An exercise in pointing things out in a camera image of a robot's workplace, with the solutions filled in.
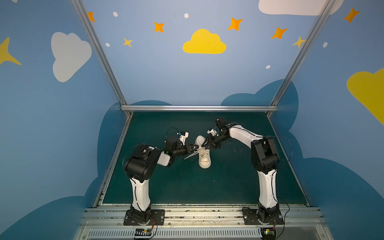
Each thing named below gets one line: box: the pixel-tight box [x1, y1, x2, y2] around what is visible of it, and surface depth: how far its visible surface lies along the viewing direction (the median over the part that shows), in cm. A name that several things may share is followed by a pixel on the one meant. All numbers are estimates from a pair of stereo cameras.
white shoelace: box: [184, 149, 209, 163], surface depth 94 cm
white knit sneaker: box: [195, 135, 212, 169], surface depth 94 cm
